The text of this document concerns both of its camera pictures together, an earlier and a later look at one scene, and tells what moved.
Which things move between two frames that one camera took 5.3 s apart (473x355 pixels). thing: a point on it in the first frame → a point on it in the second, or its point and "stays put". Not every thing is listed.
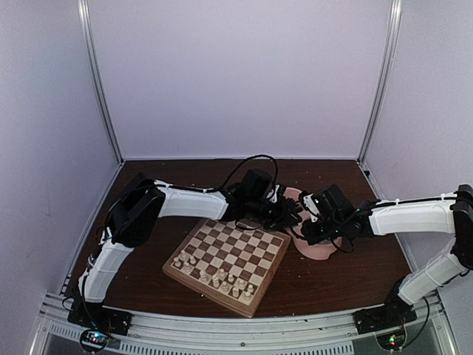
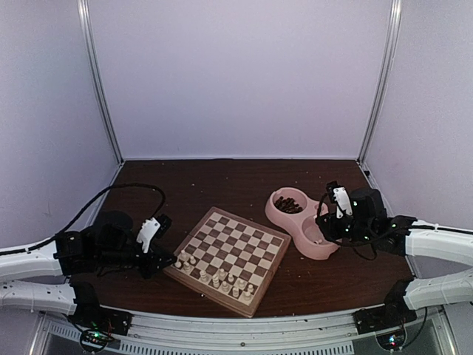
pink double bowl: x=316 y=251 stays put
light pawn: x=225 y=288 stays put
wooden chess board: x=229 y=265 stays put
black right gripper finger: x=313 y=232 → x=329 y=225
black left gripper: x=284 y=220 → x=154 y=257
